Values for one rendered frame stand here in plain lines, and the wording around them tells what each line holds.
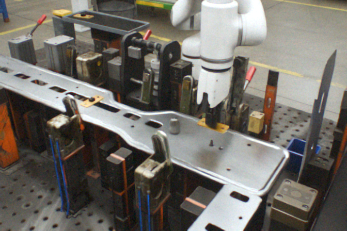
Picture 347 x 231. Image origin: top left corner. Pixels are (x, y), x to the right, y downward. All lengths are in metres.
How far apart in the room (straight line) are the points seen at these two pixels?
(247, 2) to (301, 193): 0.46
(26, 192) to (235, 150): 0.77
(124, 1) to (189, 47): 2.58
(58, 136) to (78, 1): 4.23
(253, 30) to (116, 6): 3.36
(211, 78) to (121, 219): 0.52
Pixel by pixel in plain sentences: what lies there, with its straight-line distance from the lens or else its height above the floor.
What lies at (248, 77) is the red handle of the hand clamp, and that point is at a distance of 1.19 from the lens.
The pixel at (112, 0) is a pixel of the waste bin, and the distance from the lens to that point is 4.17.
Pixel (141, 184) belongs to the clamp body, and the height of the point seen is 1.01.
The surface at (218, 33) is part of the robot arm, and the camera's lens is 0.88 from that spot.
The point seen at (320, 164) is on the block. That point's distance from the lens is 0.94.
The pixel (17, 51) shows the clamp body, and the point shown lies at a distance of 1.79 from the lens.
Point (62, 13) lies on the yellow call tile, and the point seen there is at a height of 1.16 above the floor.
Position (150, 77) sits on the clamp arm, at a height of 1.08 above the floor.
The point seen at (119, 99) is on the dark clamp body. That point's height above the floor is 0.92.
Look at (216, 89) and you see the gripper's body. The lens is 0.93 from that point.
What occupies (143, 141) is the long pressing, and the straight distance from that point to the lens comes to 1.09.
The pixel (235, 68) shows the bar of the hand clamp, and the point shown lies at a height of 1.18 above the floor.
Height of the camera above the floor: 1.62
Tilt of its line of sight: 29 degrees down
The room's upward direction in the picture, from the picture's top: straight up
